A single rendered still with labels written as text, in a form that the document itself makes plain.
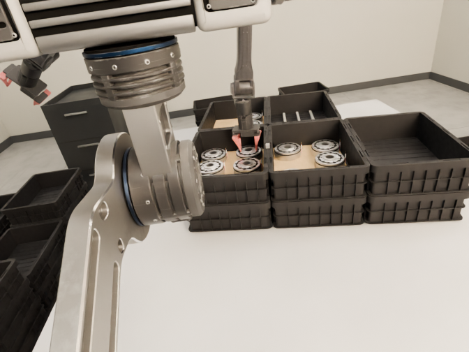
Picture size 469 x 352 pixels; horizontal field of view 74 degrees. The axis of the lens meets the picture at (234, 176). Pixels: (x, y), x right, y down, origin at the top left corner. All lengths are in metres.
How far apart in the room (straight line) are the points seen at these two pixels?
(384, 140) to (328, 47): 3.37
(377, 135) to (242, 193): 0.64
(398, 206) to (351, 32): 3.83
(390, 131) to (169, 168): 1.06
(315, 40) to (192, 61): 1.64
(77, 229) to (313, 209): 0.79
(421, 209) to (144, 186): 0.87
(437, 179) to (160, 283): 0.87
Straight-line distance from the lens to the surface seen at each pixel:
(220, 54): 4.39
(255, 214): 1.06
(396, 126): 1.41
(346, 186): 1.02
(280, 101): 1.69
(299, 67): 4.60
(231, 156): 1.31
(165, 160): 0.50
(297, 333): 0.85
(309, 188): 1.00
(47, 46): 0.48
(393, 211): 1.12
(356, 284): 0.95
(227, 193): 1.01
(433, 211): 1.17
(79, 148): 2.67
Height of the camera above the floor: 1.41
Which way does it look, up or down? 30 degrees down
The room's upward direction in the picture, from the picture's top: 8 degrees counter-clockwise
